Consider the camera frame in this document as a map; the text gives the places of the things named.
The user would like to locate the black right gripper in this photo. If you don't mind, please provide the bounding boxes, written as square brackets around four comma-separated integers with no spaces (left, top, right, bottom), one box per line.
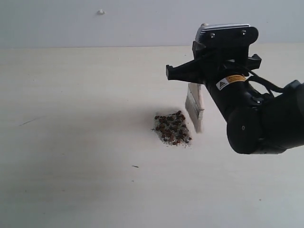
[166,41,262,119]

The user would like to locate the wide white bristle paint brush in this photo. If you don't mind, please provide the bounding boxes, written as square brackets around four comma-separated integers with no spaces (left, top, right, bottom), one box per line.
[185,83,205,133]

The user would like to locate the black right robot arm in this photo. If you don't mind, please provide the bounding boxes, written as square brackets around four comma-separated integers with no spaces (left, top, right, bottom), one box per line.
[166,42,304,154]

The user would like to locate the scattered rice and brown pellets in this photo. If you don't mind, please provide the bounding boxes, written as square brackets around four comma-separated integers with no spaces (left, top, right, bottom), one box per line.
[152,110,192,147]

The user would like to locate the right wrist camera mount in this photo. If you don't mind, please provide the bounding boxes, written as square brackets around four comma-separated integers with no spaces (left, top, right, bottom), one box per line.
[192,24,259,65]

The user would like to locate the small white wall blob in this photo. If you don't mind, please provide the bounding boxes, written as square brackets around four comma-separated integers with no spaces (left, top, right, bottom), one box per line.
[97,9,106,15]

